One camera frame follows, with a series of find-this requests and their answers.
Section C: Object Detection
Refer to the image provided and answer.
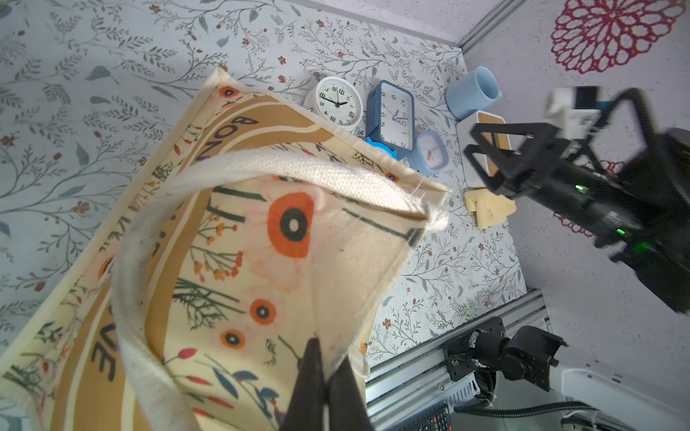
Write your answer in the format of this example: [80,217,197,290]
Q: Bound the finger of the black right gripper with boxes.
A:
[470,122,560,162]
[463,144,518,190]

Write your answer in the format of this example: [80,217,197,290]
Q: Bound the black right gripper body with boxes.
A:
[495,160,647,248]

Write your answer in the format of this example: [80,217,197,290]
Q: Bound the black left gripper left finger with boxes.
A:
[280,338,326,431]

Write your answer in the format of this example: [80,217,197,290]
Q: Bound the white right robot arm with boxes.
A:
[444,86,689,430]

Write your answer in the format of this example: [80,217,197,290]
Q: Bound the light blue mug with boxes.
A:
[445,66,503,120]

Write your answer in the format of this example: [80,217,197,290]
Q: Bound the yellow folded cloth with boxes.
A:
[464,189,517,230]

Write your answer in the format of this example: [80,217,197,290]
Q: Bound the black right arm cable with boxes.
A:
[455,400,599,421]

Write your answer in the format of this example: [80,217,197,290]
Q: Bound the dark blue square alarm clock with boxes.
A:
[365,80,414,159]

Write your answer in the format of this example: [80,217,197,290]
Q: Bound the black keyboard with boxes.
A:
[399,404,452,431]

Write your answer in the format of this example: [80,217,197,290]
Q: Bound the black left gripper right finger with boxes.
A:
[327,357,375,431]

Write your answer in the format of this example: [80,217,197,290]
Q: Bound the bright blue round alarm clock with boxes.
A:
[365,136,398,160]

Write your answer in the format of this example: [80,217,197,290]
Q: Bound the cream printed canvas bag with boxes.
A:
[1,70,451,430]

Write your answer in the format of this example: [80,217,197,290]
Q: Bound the white round alarm clock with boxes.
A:
[302,77,364,132]

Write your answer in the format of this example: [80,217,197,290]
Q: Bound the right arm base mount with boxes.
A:
[442,317,567,391]

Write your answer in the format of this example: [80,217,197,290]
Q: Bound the white wooden tissue box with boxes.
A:
[456,110,512,190]

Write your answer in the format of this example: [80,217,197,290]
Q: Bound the light blue square alarm clock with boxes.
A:
[407,130,449,177]

